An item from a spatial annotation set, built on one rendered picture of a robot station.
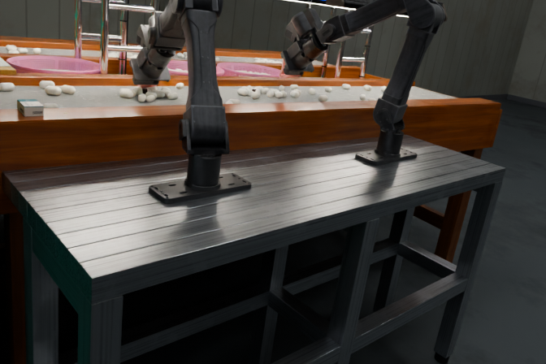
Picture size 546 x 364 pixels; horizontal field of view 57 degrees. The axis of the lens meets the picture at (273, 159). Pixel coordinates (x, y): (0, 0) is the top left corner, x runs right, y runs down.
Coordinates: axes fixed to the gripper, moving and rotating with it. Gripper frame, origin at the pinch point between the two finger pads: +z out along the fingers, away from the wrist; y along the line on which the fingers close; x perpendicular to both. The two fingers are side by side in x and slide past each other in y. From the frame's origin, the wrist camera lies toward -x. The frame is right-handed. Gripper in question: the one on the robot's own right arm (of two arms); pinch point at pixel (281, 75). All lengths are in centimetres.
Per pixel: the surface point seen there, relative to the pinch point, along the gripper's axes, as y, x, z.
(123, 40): 32, -33, 36
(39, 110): 75, 16, -12
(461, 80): -535, -131, 235
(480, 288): -94, 85, 25
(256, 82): -4.9, -7.8, 18.7
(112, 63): 34, -28, 44
